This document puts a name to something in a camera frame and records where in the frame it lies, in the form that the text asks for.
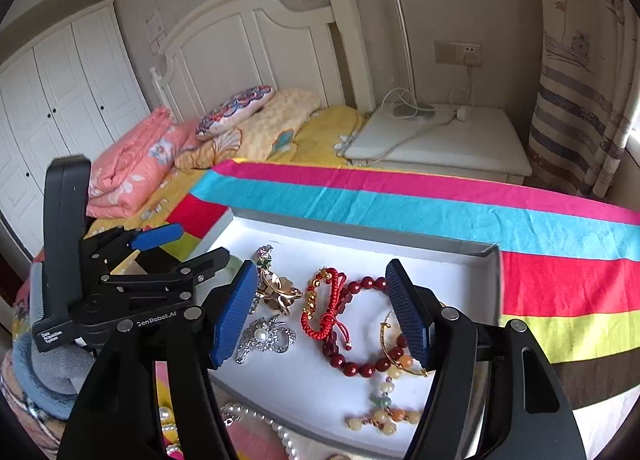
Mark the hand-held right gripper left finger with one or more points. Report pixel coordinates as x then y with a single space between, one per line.
232 320

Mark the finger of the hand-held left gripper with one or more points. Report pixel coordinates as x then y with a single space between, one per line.
200 265
157 236

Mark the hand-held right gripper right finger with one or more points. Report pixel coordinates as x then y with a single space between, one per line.
407 315

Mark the silver pearl brooch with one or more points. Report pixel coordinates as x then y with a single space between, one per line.
265 337

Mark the gold bangle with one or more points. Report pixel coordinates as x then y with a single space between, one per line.
395 359

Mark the gold butterfly brooch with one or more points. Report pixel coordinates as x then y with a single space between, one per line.
280 290

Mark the small pink flower brooch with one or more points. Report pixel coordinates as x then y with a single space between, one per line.
262 256

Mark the shallow grey cardboard box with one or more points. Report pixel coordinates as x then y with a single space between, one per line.
310 375

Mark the pink floral folded quilt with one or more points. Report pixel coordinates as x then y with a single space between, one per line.
135 164

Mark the colourful striped cloth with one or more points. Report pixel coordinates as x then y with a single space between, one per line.
450 220

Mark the blue grey cloth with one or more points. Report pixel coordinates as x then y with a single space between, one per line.
45 380

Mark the embroidered pillow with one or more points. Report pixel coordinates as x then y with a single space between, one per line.
230 112

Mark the white wardrobe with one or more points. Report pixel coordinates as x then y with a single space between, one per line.
50 89

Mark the pale yellow towel pillow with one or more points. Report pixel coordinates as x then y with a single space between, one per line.
280 119

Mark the white nightstand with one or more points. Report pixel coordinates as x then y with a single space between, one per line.
450 144

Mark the white wooden headboard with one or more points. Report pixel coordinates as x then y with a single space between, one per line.
215 44

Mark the white charger adaptor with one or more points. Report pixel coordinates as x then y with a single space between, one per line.
462 114

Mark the striped printed curtain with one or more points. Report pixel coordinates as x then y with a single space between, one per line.
565 89

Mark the white desk lamp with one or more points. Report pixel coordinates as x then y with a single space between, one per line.
402 39

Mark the beige wall socket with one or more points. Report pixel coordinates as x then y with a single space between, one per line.
450 52

